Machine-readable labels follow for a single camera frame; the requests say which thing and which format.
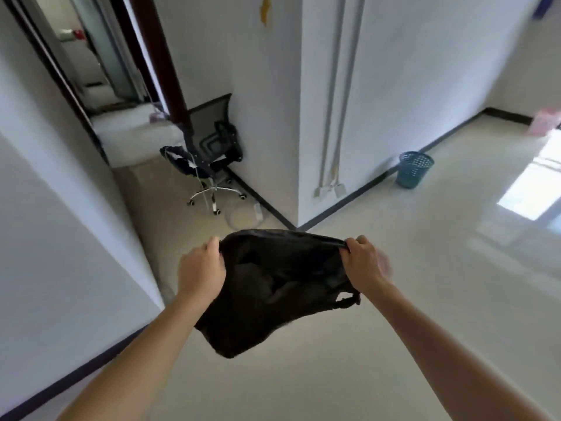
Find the person's right hand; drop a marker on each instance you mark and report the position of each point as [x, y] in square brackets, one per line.
[368, 267]

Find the person's right forearm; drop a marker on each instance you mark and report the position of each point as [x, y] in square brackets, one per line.
[438, 346]

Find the blue plastic waste basket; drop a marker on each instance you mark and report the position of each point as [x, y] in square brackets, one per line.
[414, 173]

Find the black mesh office chair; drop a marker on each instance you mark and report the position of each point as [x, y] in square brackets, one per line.
[210, 122]

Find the black garbage bag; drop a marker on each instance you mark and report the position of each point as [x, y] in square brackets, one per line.
[271, 293]

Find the person's left forearm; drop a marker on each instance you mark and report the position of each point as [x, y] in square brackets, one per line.
[144, 359]

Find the dark red door frame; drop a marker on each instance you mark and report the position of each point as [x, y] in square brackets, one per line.
[160, 61]

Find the person's left hand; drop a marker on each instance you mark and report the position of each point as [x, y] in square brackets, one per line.
[201, 271]

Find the pink plastic waste basket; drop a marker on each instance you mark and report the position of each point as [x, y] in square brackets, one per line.
[543, 123]

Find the blue hanging glove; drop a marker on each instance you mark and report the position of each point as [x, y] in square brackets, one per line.
[544, 7]

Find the white wall conduit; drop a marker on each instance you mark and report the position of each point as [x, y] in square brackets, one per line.
[350, 83]
[333, 83]

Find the small yellow wall hanging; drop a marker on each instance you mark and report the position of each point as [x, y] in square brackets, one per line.
[264, 10]

